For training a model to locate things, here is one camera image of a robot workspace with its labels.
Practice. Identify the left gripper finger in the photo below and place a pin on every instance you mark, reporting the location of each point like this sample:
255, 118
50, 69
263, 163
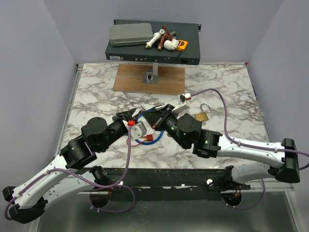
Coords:
138, 116
130, 115

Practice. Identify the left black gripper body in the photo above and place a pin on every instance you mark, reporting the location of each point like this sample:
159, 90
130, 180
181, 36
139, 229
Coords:
119, 118

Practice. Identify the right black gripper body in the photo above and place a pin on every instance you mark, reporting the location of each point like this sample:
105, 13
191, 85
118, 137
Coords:
166, 116

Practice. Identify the blue cable lock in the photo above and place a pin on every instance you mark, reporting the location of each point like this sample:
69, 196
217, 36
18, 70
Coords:
161, 133

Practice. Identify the red cable lock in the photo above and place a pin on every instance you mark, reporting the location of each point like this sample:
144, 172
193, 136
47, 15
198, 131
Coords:
135, 142

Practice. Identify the brass padlock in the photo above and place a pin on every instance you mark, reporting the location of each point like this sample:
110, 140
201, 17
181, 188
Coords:
202, 115

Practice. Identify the white elbow pipe fitting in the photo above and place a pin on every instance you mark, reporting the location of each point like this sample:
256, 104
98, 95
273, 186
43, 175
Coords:
171, 45

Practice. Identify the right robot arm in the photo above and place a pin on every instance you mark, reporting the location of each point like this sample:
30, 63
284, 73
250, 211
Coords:
267, 160

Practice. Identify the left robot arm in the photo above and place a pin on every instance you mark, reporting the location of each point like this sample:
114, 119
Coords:
60, 177

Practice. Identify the wooden board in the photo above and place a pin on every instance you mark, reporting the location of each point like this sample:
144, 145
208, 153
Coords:
129, 79

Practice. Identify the yellow tape measure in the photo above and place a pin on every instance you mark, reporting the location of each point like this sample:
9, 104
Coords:
182, 45

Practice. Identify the brown pipe fitting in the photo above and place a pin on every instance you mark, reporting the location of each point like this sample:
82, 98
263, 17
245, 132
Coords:
166, 36

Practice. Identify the white straight pipe fitting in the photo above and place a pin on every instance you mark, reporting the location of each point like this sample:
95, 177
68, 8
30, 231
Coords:
155, 37

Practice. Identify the grey plastic case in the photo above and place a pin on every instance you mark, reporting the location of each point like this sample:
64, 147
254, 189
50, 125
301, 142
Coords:
130, 34

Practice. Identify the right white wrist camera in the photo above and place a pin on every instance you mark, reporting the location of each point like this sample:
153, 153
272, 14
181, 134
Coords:
183, 103

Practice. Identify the metal stand post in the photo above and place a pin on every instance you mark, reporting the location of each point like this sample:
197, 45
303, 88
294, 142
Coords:
150, 76

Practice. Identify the black mounting rail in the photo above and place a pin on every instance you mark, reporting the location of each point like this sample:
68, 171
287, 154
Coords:
210, 184

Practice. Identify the aluminium frame profile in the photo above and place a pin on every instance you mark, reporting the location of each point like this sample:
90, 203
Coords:
265, 189

